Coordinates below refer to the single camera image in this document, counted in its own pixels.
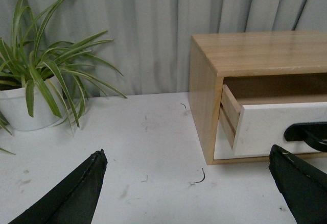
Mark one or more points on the wooden drawer cabinet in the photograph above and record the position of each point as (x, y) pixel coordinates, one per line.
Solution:
(252, 65)

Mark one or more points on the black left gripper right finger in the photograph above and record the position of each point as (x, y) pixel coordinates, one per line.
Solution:
(302, 185)

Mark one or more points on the white plant pot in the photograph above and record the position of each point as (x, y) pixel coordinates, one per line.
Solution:
(14, 109)

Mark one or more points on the grey curtain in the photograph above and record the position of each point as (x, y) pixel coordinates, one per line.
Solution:
(151, 38)

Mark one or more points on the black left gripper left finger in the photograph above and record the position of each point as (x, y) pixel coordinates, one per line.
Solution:
(74, 199)

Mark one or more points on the white front wooden drawer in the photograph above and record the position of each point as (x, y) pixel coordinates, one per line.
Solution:
(250, 127)

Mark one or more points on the green spider plant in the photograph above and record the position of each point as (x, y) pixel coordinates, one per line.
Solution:
(59, 70)

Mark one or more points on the black drawer handle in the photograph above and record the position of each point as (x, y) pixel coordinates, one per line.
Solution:
(312, 133)

